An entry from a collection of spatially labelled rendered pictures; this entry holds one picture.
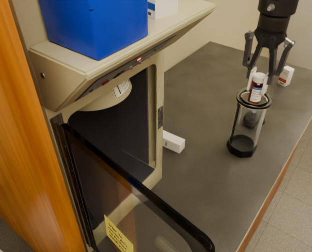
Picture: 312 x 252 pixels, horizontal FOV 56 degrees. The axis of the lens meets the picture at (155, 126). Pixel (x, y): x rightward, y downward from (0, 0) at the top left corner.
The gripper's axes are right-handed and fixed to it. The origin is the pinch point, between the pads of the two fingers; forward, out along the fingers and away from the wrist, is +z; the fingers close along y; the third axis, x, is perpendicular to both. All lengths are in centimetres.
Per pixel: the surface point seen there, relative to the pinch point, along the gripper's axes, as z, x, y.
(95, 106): -11, -48, -18
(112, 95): -11.8, -43.8, -16.8
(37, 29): -31, -58, -14
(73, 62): -29, -59, -6
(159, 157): 16.9, -29.8, -15.0
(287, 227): 122, 52, 25
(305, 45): 86, 251, -30
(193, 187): 28.0, -25.4, -4.9
